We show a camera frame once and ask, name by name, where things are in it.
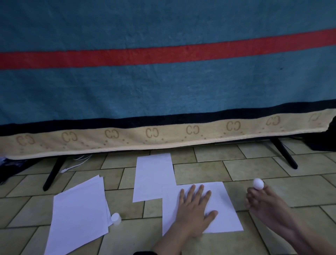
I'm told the person's right hand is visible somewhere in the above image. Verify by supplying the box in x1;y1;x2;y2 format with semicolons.
245;185;298;235

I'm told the person's left hand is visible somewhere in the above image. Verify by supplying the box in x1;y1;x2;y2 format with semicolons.
172;184;218;238

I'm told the white paper sheet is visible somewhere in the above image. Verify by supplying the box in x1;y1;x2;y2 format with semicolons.
132;153;177;203
99;176;112;227
162;181;244;236
44;175;109;255

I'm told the person's right forearm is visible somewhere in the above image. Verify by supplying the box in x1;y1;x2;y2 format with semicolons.
278;218;336;255

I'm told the person's left forearm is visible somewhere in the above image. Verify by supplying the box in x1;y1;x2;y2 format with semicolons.
152;225;201;255

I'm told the black stand leg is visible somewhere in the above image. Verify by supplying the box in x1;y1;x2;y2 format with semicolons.
270;137;299;170
43;156;67;192

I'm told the black object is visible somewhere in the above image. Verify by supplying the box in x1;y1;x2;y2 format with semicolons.
303;121;336;152

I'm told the blue blanket with red stripe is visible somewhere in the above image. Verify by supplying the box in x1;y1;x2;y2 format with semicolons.
0;0;336;161

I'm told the dark bundle of cloth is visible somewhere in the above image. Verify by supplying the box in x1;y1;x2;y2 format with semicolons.
0;157;36;185

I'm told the white cable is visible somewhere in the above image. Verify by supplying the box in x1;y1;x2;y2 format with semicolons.
60;154;93;174

